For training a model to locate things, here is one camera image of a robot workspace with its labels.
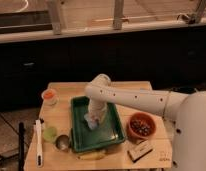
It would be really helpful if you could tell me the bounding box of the light green cup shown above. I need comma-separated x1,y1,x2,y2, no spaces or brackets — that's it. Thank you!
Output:
43,127,57,143

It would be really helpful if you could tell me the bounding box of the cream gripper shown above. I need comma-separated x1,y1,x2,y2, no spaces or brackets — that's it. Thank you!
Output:
88,104,106,123

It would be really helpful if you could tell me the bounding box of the small metal cup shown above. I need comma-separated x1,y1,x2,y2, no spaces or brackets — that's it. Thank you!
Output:
55,135,70,152

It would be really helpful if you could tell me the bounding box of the yellow banana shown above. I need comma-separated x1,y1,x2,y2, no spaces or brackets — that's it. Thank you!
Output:
78,150,106,160

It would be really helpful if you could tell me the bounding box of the white long-handled brush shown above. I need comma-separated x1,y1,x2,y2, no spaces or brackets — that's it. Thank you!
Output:
35,119,43,167

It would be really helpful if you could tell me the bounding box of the black pole stand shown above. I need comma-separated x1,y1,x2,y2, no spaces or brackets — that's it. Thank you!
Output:
18,122,24,171

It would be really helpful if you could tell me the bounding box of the green plastic tray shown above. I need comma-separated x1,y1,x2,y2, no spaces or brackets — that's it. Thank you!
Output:
71,96,126,153

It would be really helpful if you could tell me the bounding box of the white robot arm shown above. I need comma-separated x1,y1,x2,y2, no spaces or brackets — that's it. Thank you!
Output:
85,74,206,171

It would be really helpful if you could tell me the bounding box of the wooden block eraser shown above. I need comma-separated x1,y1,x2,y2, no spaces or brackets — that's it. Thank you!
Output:
128,141,153,162

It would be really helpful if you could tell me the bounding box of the blue sponge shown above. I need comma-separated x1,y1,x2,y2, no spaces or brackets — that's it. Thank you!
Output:
84,114,99,130

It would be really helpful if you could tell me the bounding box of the jar with orange lid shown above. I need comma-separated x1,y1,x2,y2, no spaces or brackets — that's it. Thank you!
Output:
41,89,57,105

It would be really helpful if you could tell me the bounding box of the orange bowl with beads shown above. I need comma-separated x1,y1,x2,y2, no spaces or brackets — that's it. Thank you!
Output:
126,112,156,142

